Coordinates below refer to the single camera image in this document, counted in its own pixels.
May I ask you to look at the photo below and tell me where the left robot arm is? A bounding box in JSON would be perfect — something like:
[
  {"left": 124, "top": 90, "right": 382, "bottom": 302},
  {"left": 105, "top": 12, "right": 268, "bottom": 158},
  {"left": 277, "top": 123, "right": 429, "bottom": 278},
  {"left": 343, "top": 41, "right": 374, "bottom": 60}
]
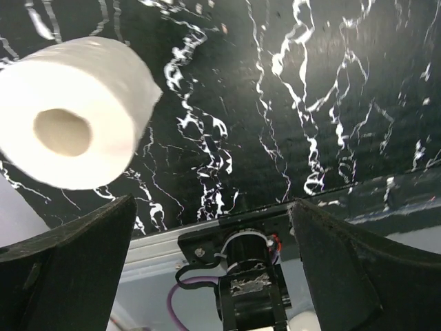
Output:
[{"left": 1, "top": 196, "right": 440, "bottom": 330}]

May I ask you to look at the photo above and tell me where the aluminium rail frame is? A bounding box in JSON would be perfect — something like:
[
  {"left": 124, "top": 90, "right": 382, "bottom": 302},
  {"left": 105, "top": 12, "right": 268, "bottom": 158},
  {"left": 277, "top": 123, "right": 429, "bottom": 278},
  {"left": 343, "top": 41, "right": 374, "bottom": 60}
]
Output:
[{"left": 106, "top": 172, "right": 441, "bottom": 331}]

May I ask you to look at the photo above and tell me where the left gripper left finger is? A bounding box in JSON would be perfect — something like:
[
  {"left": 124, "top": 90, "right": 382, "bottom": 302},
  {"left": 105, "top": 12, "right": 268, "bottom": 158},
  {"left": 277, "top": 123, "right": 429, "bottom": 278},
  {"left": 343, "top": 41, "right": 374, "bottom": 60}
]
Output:
[{"left": 1, "top": 195, "right": 137, "bottom": 331}]

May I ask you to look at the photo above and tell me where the white roll front left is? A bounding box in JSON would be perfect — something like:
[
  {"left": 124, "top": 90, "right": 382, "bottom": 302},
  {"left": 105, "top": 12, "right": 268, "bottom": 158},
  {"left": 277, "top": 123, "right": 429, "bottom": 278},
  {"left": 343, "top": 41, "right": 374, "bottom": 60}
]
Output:
[{"left": 1, "top": 37, "right": 162, "bottom": 190}]

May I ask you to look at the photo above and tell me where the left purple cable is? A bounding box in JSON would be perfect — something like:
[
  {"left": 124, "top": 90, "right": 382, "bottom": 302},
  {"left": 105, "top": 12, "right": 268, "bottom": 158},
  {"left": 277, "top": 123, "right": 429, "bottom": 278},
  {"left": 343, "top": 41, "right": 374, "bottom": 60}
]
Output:
[{"left": 167, "top": 275, "right": 221, "bottom": 331}]

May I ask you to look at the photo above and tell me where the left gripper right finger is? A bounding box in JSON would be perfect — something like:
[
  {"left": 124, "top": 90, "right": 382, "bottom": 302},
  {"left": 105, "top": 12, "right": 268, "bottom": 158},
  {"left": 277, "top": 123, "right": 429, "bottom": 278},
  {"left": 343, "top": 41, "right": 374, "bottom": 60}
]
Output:
[{"left": 288, "top": 199, "right": 440, "bottom": 330}]

